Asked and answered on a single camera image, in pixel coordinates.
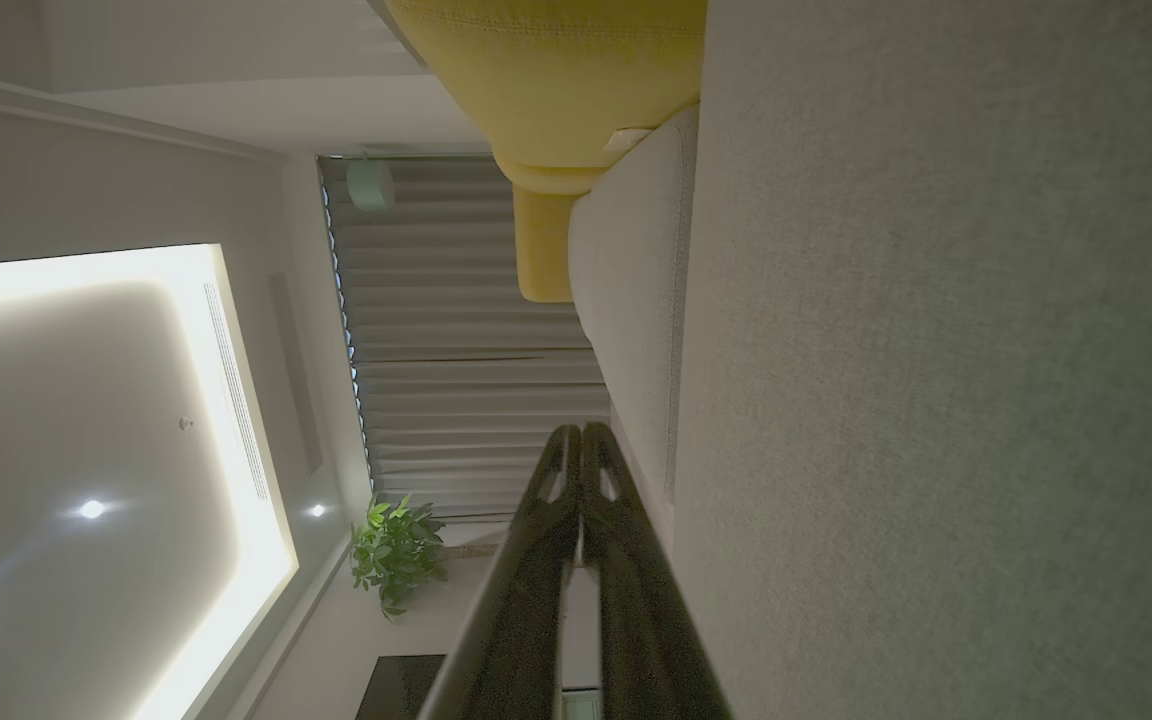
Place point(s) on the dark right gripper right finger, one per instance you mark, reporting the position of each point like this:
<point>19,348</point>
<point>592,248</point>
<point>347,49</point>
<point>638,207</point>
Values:
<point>646,640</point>

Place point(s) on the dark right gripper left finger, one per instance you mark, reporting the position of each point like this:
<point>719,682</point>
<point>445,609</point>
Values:
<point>521,620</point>

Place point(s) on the dark flat screen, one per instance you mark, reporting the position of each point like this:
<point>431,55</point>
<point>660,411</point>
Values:
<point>401,690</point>

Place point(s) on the green potted plant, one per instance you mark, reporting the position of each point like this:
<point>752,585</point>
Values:
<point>396,555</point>

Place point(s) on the grey pleated curtain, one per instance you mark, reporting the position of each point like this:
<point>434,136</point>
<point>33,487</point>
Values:
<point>456,300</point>

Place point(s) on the pale green round lamp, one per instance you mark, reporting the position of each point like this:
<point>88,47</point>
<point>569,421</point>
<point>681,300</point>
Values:
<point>371,185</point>

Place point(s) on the white fabric tag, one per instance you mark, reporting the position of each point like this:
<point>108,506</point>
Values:
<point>626,139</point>

